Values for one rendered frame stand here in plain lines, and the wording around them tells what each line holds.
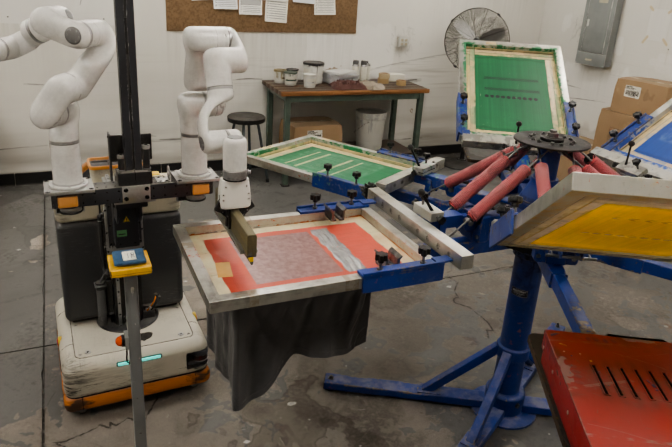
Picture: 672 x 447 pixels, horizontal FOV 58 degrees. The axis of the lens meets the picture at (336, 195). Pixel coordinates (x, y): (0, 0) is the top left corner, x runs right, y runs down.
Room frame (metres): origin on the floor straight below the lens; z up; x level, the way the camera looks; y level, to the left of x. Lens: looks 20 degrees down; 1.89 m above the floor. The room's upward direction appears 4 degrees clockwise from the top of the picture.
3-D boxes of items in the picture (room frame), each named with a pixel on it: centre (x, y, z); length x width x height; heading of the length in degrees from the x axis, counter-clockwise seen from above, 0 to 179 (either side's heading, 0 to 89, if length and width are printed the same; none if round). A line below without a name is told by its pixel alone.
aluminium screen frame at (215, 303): (1.94, 0.11, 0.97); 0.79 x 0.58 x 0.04; 115
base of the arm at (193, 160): (2.20, 0.55, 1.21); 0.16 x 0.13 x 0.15; 27
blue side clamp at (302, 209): (2.29, 0.01, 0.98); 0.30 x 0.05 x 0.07; 115
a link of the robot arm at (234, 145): (1.87, 0.34, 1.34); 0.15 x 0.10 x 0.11; 31
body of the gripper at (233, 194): (1.84, 0.33, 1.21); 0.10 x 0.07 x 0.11; 115
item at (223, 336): (1.81, 0.37, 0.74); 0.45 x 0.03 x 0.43; 25
